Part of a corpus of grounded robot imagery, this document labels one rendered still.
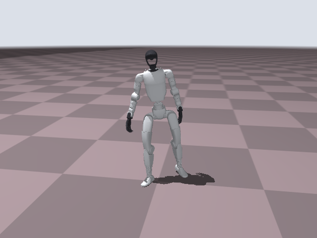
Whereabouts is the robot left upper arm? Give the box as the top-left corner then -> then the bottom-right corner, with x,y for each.
164,69 -> 179,96

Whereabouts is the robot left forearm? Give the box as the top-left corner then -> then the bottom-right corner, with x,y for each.
173,94 -> 183,109

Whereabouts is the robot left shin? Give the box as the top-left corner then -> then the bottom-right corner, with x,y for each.
172,144 -> 182,169

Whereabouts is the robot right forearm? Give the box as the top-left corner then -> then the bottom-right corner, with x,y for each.
127,99 -> 137,118

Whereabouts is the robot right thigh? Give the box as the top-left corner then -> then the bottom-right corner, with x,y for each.
142,112 -> 155,154

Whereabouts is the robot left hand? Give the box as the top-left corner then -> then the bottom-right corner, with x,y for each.
177,107 -> 183,124

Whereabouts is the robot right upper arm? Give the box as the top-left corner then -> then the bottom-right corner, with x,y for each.
131,73 -> 144,101

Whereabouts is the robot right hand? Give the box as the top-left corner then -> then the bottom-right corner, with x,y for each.
126,113 -> 133,132

